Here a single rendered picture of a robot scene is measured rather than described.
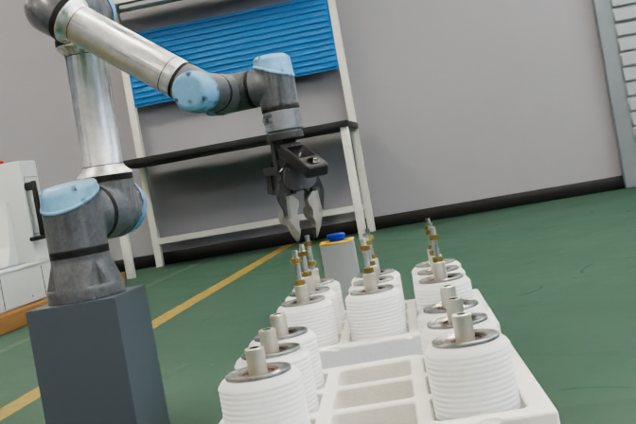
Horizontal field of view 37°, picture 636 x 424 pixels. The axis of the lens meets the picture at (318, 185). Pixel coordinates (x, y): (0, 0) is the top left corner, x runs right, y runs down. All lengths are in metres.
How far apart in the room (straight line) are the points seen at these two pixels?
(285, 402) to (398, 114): 5.65
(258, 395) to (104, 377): 0.83
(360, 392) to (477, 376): 0.26
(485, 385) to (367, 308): 0.55
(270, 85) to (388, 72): 4.86
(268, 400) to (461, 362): 0.21
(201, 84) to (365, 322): 0.52
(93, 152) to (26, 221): 3.19
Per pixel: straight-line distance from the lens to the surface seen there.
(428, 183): 6.63
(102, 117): 2.01
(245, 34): 6.70
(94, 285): 1.87
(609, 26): 6.68
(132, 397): 1.85
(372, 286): 1.60
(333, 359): 1.55
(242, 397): 1.05
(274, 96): 1.82
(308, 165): 1.74
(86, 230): 1.87
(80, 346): 1.86
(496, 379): 1.05
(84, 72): 2.02
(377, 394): 1.26
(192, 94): 1.73
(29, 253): 5.19
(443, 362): 1.05
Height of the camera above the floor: 0.46
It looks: 1 degrees down
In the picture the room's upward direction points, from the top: 10 degrees counter-clockwise
